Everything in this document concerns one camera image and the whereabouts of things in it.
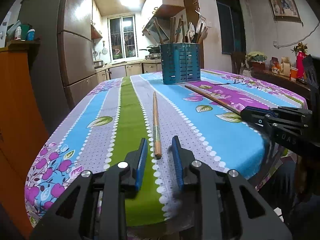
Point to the red thermos flask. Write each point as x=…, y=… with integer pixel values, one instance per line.
x=299, y=64

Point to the black wok on stove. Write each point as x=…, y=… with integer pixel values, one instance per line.
x=152, y=49

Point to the dark wooden side table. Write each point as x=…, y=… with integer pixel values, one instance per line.
x=282, y=81

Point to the framed wall picture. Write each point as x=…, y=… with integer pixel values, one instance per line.
x=285, y=10

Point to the blue perforated utensil holder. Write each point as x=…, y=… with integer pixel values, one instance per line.
x=180, y=63

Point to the green-patterned bamboo chopstick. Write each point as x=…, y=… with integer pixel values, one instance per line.
x=178, y=30

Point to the small white bottle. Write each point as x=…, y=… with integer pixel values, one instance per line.
x=18, y=33

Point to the kitchen window with bars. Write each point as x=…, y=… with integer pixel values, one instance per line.
x=122, y=37

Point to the steel range hood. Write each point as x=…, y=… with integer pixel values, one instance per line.
x=164, y=26

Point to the dark window frame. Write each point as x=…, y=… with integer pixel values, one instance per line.
x=231, y=26

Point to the floral purple blue tablecloth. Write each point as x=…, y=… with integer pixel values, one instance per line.
x=112, y=118

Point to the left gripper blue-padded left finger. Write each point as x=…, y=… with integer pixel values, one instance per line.
x=93, y=206

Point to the grey multi-door refrigerator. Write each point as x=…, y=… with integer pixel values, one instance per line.
x=63, y=72

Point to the dark brown wooden chopstick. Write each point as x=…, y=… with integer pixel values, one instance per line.
x=172, y=29

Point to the long bamboo chopstick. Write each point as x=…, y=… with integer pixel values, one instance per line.
x=199, y=33

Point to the hanging white plastic bag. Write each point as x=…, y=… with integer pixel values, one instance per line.
x=190, y=32

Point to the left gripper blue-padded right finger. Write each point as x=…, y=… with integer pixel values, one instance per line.
x=226, y=205

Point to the wooden chair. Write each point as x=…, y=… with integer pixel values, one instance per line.
x=238, y=62

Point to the green plastic cup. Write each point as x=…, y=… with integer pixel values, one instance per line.
x=24, y=30

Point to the orange wooden cabinet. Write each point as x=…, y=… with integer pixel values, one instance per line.
x=22, y=130

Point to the worn bamboo chopstick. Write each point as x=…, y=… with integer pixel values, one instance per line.
x=155, y=23

